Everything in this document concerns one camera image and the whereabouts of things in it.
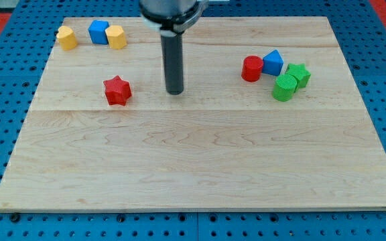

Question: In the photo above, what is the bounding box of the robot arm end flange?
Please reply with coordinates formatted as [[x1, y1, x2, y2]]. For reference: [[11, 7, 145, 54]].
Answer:
[[139, 0, 209, 37]]

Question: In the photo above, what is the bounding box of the blue cube block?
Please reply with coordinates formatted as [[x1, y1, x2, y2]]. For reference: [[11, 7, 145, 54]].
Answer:
[[88, 20, 109, 45]]

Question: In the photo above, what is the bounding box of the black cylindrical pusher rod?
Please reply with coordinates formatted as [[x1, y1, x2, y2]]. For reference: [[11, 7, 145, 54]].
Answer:
[[161, 30, 184, 95]]

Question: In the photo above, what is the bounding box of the red star block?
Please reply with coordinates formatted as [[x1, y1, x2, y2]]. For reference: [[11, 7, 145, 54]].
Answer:
[[103, 76, 132, 106]]

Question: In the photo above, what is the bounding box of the yellow hexagon block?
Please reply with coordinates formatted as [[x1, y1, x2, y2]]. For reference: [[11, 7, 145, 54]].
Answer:
[[105, 25, 127, 50]]

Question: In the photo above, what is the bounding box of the green star block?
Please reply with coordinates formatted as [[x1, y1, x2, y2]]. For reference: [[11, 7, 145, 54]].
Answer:
[[285, 64, 311, 88]]

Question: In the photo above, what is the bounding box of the yellow heart block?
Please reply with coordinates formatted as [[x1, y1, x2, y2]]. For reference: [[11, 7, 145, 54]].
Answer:
[[56, 25, 78, 51]]

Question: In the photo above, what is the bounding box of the red cylinder block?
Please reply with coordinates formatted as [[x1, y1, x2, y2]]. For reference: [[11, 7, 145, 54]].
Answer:
[[241, 56, 263, 82]]

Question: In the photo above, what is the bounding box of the green cylinder block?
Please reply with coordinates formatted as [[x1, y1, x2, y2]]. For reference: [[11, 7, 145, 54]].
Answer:
[[272, 74, 298, 102]]

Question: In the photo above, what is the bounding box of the blue triangle block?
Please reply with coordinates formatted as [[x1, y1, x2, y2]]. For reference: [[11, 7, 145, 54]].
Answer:
[[262, 50, 283, 76]]

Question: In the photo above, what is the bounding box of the wooden board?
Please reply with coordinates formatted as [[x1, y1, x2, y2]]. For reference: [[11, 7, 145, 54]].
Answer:
[[0, 17, 386, 213]]

